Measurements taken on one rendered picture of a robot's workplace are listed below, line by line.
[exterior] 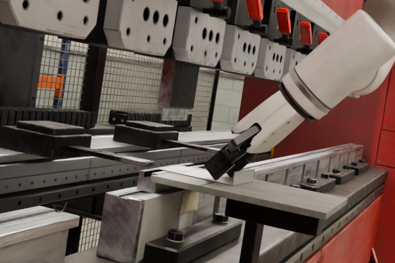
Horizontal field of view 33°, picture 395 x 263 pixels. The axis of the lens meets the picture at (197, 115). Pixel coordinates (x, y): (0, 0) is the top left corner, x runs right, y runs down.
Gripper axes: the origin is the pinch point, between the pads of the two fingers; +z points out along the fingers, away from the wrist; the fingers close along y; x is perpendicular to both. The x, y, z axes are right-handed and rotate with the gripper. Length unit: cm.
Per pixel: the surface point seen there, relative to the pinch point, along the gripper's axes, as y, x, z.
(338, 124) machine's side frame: -213, -25, 19
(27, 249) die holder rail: 40.7, 1.5, 9.1
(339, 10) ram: -98, -34, -23
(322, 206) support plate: 4.5, 14.7, -9.4
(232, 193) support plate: 9.9, 5.9, -1.7
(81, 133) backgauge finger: -1.7, -22.0, 18.8
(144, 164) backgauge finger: 2.9, -8.3, 10.0
